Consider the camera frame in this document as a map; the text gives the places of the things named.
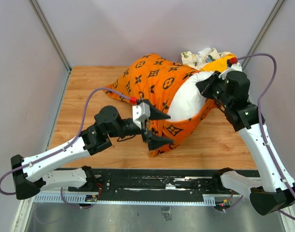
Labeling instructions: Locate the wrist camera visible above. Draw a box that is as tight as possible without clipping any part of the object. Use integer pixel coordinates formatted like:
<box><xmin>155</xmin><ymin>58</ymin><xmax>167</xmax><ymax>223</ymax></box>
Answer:
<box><xmin>227</xmin><ymin>57</ymin><xmax>242</xmax><ymax>72</ymax></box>
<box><xmin>130</xmin><ymin>97</ymin><xmax>150</xmax><ymax>126</ymax></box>

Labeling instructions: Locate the left aluminium frame post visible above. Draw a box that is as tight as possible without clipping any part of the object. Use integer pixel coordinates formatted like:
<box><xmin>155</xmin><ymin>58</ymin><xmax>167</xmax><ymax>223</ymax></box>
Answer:
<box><xmin>28</xmin><ymin>0</ymin><xmax>72</xmax><ymax>72</ymax></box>

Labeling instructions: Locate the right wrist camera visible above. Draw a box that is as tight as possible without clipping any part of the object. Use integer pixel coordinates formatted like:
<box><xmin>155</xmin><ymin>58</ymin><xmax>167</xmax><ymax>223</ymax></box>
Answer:
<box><xmin>227</xmin><ymin>57</ymin><xmax>242</xmax><ymax>72</ymax></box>

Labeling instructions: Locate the orange patterned pillowcase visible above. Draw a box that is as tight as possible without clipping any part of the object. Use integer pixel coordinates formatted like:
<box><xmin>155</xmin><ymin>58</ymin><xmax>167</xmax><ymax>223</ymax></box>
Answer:
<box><xmin>105</xmin><ymin>54</ymin><xmax>216</xmax><ymax>157</ymax></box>

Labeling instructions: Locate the white printed cloth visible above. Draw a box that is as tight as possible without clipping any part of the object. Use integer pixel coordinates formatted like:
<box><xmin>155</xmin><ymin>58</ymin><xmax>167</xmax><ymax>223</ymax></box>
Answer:
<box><xmin>181</xmin><ymin>47</ymin><xmax>231</xmax><ymax>70</ymax></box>

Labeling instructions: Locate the white pillow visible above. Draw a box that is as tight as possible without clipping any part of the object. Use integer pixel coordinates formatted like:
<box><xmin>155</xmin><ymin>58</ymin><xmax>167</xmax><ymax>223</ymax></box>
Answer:
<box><xmin>167</xmin><ymin>72</ymin><xmax>213</xmax><ymax>122</ymax></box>

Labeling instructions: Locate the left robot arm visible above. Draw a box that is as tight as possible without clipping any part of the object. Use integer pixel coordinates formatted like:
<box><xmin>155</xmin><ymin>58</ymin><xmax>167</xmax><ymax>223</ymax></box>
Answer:
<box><xmin>11</xmin><ymin>100</ymin><xmax>173</xmax><ymax>200</ymax></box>

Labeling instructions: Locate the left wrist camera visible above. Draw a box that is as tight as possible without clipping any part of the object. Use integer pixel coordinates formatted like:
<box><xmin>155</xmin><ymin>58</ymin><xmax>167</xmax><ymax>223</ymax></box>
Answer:
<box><xmin>130</xmin><ymin>97</ymin><xmax>150</xmax><ymax>126</ymax></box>

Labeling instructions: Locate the right aluminium frame post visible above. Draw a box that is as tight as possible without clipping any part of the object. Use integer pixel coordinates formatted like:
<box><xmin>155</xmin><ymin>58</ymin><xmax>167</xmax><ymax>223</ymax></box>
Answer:
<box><xmin>241</xmin><ymin>0</ymin><xmax>287</xmax><ymax>70</ymax></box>

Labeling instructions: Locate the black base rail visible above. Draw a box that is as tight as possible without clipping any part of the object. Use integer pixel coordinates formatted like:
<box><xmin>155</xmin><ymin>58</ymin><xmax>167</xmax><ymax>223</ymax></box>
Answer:
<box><xmin>65</xmin><ymin>168</ymin><xmax>262</xmax><ymax>203</ymax></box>

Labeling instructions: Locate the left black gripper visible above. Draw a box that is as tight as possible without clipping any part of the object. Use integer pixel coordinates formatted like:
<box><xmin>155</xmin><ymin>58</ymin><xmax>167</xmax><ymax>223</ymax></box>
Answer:
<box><xmin>108</xmin><ymin>100</ymin><xmax>175</xmax><ymax>149</ymax></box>

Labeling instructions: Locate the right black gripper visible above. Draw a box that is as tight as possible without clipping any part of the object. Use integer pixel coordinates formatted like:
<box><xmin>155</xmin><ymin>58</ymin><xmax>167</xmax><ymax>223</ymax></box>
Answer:
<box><xmin>196</xmin><ymin>70</ymin><xmax>231</xmax><ymax>109</ymax></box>

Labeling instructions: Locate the white slotted cable duct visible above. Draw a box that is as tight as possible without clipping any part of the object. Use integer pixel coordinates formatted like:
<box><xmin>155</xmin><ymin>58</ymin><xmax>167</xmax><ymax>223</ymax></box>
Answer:
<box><xmin>33</xmin><ymin>193</ymin><xmax>216</xmax><ymax>206</ymax></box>

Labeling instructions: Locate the yellow cloth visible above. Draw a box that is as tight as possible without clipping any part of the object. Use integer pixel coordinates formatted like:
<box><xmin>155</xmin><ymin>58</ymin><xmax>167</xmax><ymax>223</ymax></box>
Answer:
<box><xmin>201</xmin><ymin>55</ymin><xmax>233</xmax><ymax>73</ymax></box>

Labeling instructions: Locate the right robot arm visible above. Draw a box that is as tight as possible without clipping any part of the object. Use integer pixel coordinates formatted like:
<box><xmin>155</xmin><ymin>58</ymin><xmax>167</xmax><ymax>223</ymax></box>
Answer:
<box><xmin>196</xmin><ymin>71</ymin><xmax>295</xmax><ymax>216</ymax></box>

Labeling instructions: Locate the aluminium frame post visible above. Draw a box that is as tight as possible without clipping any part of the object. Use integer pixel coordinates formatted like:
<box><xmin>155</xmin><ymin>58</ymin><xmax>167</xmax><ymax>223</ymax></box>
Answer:
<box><xmin>28</xmin><ymin>0</ymin><xmax>72</xmax><ymax>72</ymax></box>
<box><xmin>241</xmin><ymin>0</ymin><xmax>287</xmax><ymax>70</ymax></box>

